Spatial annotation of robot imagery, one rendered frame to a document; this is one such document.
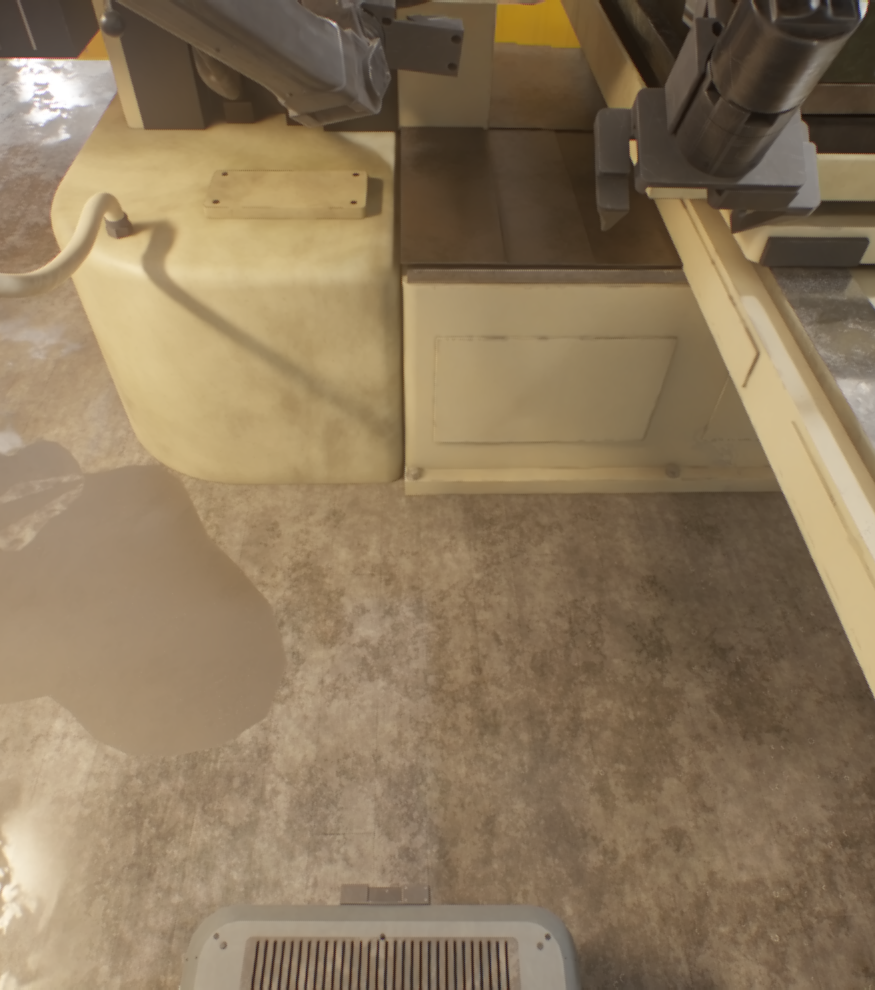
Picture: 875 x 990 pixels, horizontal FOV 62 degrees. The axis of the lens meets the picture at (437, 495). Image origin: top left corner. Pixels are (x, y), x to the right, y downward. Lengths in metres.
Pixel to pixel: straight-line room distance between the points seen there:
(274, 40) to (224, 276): 0.94
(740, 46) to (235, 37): 0.31
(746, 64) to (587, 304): 1.11
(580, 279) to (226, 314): 0.70
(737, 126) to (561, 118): 1.61
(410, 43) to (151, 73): 1.24
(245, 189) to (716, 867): 1.59
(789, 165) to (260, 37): 0.35
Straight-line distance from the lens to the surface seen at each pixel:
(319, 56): 0.66
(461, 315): 1.50
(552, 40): 3.82
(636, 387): 1.69
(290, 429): 1.72
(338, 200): 1.63
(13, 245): 3.02
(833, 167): 1.29
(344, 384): 1.62
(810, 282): 1.34
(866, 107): 1.31
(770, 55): 0.44
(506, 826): 1.44
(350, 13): 0.76
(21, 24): 2.09
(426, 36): 0.85
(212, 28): 0.55
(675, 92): 0.51
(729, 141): 0.49
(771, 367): 1.20
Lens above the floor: 1.38
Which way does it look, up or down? 49 degrees down
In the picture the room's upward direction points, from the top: 2 degrees clockwise
